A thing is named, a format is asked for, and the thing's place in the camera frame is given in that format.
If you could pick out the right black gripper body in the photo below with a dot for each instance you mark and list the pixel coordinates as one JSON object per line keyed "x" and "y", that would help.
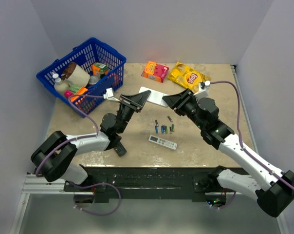
{"x": 188, "y": 107}

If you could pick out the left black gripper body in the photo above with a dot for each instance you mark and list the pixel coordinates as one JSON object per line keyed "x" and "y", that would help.
{"x": 126, "y": 111}

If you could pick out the small white remote control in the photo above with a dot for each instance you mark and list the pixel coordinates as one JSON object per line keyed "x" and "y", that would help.
{"x": 155, "y": 97}

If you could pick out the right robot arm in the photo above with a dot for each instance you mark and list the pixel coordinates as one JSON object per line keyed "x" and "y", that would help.
{"x": 271, "y": 187}

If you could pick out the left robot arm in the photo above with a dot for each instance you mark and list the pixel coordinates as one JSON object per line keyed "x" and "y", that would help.
{"x": 53, "y": 158}

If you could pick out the long white remote control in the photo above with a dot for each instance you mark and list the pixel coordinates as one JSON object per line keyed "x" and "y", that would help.
{"x": 162, "y": 142}

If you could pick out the black TV remote control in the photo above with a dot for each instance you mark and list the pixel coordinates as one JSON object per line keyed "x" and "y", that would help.
{"x": 120, "y": 149}

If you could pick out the yellow Lays chips bag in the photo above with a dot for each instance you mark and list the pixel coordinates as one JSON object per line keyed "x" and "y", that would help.
{"x": 187, "y": 77}

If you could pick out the blue battery middle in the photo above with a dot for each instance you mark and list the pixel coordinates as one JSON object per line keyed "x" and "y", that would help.
{"x": 162, "y": 129}

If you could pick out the orange pink snack box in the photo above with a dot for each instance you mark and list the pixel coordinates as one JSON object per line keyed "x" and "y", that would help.
{"x": 155, "y": 71}

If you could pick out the metal tin can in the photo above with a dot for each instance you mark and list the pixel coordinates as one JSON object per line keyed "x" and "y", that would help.
{"x": 93, "y": 80}

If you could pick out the orange box in basket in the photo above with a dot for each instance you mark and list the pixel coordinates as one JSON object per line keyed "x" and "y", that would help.
{"x": 74, "y": 96}

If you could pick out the orange green juice carton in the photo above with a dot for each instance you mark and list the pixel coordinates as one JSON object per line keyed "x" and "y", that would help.
{"x": 99, "y": 69}

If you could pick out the light green packet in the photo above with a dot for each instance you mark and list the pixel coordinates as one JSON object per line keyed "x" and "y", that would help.
{"x": 74, "y": 88}

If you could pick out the pink small box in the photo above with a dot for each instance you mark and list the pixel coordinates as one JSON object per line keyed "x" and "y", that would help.
{"x": 68, "y": 93}

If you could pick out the cream cylindrical container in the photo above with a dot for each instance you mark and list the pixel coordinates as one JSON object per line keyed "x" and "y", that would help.
{"x": 75, "y": 74}

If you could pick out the white bottle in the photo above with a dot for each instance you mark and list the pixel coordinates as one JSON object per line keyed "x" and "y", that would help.
{"x": 60, "y": 86}

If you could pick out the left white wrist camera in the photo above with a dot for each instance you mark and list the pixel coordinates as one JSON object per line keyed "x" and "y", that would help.
{"x": 109, "y": 95}

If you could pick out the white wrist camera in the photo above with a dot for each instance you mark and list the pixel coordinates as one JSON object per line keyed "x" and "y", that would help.
{"x": 203, "y": 90}
{"x": 109, "y": 95}

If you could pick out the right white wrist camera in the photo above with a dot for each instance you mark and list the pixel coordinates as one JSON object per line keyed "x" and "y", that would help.
{"x": 203, "y": 90}

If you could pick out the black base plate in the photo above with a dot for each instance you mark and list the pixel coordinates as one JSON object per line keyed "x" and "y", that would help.
{"x": 181, "y": 183}

